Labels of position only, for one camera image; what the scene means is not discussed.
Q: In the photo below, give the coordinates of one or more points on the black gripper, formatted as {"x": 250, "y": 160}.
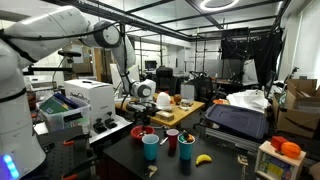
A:
{"x": 142, "y": 111}

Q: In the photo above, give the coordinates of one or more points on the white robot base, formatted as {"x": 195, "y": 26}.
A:
{"x": 20, "y": 150}

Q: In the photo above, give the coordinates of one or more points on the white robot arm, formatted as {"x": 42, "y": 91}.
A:
{"x": 34, "y": 38}

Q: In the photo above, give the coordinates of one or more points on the empty blue plastic cup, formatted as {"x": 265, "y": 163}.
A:
{"x": 150, "y": 142}

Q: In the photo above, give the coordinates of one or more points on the red plastic cup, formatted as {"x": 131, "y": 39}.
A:
{"x": 172, "y": 135}

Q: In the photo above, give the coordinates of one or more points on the blue cup with toys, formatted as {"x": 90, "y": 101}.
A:
{"x": 185, "y": 141}

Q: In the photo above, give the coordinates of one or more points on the red plastic bowl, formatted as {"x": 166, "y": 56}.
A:
{"x": 139, "y": 131}

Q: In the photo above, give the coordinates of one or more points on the white plush chicken toy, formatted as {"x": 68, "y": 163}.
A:
{"x": 163, "y": 101}

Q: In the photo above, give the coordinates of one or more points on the tan small box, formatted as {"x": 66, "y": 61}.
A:
{"x": 163, "y": 115}

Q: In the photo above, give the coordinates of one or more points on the black office chair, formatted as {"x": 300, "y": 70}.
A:
{"x": 165, "y": 80}

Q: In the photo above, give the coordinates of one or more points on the brown toy football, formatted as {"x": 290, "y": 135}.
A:
{"x": 177, "y": 98}

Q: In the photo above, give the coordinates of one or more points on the wooden desk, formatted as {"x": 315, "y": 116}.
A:
{"x": 179, "y": 115}

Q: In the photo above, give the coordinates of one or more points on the white cardboard box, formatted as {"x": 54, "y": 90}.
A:
{"x": 98, "y": 95}

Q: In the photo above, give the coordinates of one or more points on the white paper scrap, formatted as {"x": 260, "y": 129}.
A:
{"x": 152, "y": 169}

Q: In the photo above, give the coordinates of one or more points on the yellow toy banana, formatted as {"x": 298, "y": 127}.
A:
{"x": 203, "y": 158}

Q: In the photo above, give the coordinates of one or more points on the clear plastic storage bin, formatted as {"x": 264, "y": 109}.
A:
{"x": 60, "y": 112}

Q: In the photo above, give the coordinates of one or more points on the dark blue bin lid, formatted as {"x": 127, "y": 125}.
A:
{"x": 246, "y": 121}

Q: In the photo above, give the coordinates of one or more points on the small white wooden shelf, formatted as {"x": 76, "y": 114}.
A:
{"x": 271, "y": 165}

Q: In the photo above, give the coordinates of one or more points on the black curtain backdrop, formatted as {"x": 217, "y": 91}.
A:
{"x": 263, "y": 49}

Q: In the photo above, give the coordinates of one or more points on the red toy block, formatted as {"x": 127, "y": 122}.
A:
{"x": 277, "y": 141}

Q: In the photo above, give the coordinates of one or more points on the orange toy ball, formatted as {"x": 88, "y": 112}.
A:
{"x": 290, "y": 149}

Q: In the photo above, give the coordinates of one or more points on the brown cardboard box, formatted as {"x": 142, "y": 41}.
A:
{"x": 297, "y": 110}

